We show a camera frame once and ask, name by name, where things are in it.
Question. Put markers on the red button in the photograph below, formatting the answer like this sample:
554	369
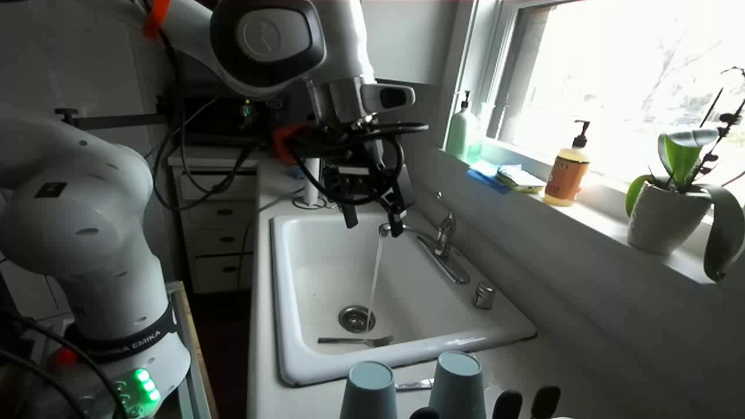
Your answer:
67	357

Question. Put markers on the blue sponge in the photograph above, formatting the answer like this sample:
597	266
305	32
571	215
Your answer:
482	175

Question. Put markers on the chrome sink sprayer cap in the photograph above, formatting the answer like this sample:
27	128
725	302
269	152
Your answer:
484	297

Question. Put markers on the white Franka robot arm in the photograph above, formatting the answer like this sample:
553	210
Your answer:
77	210

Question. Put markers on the silver fork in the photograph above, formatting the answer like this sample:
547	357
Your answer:
415	382
352	341

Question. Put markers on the metal drain strainer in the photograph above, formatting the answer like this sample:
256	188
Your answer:
356	318

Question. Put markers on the amber soap dispenser bottle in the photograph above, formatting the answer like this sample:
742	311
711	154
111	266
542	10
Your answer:
566	175

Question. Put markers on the white drawer cabinet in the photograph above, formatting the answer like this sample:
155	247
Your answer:
223	240

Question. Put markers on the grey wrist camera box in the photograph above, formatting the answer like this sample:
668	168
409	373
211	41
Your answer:
388	97

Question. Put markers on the window frame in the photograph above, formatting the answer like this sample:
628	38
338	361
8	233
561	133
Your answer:
504	71

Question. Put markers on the green dish soap bottle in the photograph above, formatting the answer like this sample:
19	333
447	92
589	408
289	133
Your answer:
462	135

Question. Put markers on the grey-blue plastic cup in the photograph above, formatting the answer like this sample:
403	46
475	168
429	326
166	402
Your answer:
368	392
457	388

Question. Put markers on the white plant pot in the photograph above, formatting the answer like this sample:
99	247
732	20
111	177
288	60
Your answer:
664	218

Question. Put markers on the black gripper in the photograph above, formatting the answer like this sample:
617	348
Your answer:
361	167

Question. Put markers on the white sink basin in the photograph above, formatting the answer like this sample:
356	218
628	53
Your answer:
327	265

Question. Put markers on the green orchid plant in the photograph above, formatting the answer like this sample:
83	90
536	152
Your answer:
682	154

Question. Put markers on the chrome sink faucet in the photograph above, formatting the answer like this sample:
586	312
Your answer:
444	247

